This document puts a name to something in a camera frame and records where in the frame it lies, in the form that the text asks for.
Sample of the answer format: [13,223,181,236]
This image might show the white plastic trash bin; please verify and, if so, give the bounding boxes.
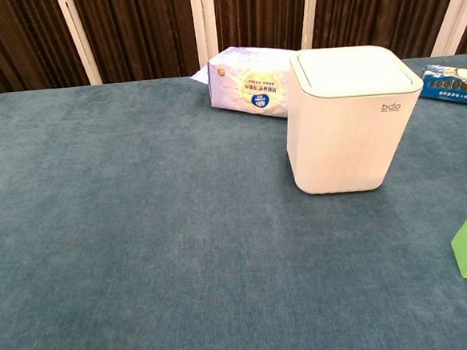
[279,41,432,198]

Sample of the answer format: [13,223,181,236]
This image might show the white tissue pack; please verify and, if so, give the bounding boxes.
[188,41,305,125]

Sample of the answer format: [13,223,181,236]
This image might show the blue table cloth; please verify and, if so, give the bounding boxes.
[0,54,467,350]

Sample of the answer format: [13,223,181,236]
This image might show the dark brown curtain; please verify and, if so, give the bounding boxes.
[0,0,467,97]

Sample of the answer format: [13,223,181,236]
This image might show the blue cookie package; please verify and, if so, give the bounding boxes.
[417,60,467,111]

